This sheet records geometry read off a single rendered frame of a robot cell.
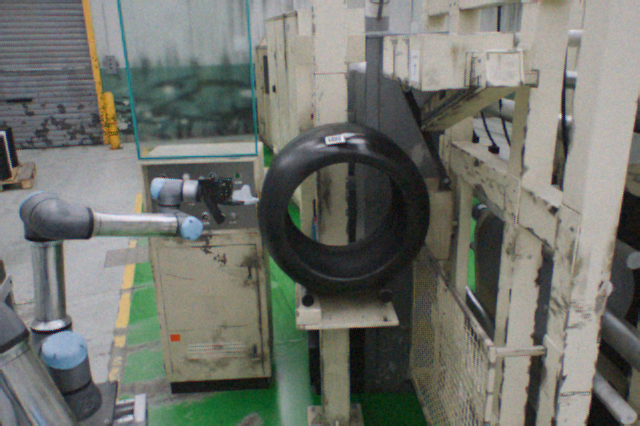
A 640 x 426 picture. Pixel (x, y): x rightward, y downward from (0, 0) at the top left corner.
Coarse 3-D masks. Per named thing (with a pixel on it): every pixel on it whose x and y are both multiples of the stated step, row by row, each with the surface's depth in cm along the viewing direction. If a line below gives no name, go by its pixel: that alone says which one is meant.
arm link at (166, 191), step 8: (152, 184) 177; (160, 184) 177; (168, 184) 177; (176, 184) 178; (152, 192) 177; (160, 192) 177; (168, 192) 177; (176, 192) 177; (160, 200) 178; (168, 200) 178; (176, 200) 180
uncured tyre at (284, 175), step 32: (320, 128) 183; (352, 128) 176; (288, 160) 171; (320, 160) 168; (352, 160) 168; (384, 160) 169; (288, 192) 170; (416, 192) 173; (288, 224) 204; (384, 224) 206; (416, 224) 176; (288, 256) 177; (320, 256) 208; (352, 256) 209; (384, 256) 204; (320, 288) 182; (352, 288) 183
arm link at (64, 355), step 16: (64, 336) 156; (80, 336) 157; (48, 352) 150; (64, 352) 150; (80, 352) 153; (48, 368) 151; (64, 368) 150; (80, 368) 153; (64, 384) 152; (80, 384) 154
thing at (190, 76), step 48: (144, 0) 221; (192, 0) 222; (240, 0) 223; (144, 48) 227; (192, 48) 228; (240, 48) 229; (144, 96) 233; (192, 96) 234; (240, 96) 235; (144, 144) 239; (192, 144) 240; (240, 144) 242
